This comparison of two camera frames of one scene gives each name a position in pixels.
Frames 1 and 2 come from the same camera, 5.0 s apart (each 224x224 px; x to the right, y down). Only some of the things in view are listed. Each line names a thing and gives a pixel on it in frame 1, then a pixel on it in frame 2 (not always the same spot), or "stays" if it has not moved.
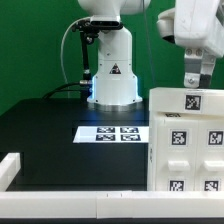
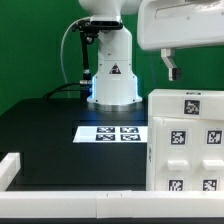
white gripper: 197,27 → 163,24
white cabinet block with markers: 185,102 stays
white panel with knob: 177,143 stays
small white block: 210,155 stays
